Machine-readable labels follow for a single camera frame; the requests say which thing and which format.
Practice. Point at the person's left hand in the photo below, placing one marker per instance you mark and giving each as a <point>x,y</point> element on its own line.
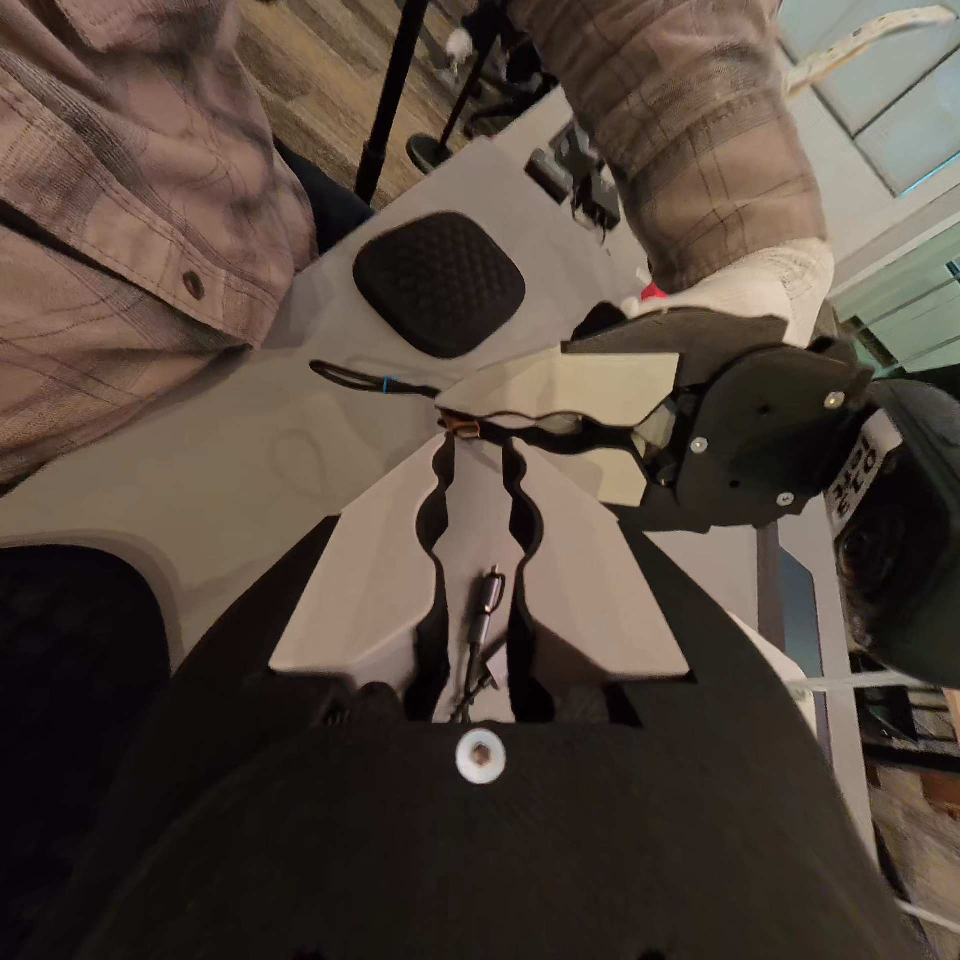
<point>772,285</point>

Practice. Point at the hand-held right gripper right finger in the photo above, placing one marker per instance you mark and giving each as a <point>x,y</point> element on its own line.
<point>600,592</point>

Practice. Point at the small black box device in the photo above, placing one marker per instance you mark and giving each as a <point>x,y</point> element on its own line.
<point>547,174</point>

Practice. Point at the grey usb hub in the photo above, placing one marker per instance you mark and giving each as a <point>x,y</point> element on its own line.
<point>495,667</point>

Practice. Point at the person's left forearm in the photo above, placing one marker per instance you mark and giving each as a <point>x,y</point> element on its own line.
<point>675,112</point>

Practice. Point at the white adjustable stand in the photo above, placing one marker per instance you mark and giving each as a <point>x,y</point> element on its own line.
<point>787,675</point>

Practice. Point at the black round-base stand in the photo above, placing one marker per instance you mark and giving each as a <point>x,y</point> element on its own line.
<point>431,150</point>

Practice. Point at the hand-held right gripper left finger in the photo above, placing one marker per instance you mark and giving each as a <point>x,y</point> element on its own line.
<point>360,592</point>

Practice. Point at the person's plaid shirt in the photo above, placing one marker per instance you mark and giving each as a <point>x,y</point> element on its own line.
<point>112,187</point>

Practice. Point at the black metal pole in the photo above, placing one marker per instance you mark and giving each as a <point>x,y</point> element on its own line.
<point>390,97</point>

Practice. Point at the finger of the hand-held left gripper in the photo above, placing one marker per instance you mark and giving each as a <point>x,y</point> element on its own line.
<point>622,476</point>
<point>600,382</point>

